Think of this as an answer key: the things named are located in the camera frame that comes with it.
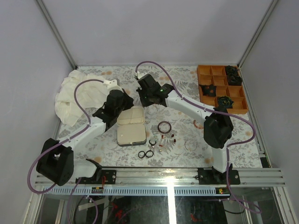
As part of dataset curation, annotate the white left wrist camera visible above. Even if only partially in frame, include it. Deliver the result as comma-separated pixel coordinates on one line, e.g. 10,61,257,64
103,79,121,91

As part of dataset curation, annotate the dark purple bangle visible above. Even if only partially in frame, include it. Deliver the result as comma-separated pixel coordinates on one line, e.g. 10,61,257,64
157,121,172,134

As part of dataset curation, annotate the twisted silver bangle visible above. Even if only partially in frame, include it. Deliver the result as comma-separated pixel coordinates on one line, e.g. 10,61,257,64
146,105,160,116

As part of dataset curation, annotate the dark flower with blue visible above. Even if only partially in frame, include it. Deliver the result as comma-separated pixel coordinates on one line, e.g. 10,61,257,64
217,96,234,109

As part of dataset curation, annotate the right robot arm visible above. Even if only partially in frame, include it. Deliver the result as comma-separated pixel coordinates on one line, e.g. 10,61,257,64
135,73,234,184

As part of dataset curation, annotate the cream navy jewelry box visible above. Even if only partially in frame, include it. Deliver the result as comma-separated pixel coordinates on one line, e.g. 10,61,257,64
116,106,147,147

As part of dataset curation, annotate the aluminium mounting rail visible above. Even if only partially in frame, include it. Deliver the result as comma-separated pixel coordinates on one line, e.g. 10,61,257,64
35,167,285,196

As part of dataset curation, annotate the wooden compartment tray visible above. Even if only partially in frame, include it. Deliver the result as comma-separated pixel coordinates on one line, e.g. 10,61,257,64
197,65,248,114

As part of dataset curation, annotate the dark fabric flower in tray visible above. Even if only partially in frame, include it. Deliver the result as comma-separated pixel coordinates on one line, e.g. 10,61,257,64
225,65,243,86

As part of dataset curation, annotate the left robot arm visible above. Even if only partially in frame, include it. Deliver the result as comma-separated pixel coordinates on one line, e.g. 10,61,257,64
36,90,134,186

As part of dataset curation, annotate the floral patterned tablecloth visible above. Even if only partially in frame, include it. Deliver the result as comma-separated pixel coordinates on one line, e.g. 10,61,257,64
63,65,262,168

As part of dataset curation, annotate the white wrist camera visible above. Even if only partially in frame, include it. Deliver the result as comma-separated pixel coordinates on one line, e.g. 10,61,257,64
103,79,121,91
135,71,149,81

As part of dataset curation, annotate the white crumpled cloth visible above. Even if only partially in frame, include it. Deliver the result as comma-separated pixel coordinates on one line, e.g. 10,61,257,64
55,70,108,126

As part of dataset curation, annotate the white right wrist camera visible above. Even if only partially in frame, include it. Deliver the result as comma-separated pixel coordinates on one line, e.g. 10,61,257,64
135,71,149,81

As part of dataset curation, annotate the silver hoop bangle right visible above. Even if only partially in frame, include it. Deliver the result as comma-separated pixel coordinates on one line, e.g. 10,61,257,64
184,140,198,152

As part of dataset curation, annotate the orange bangle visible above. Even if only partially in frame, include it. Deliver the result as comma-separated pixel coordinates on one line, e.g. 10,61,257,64
193,120,204,130

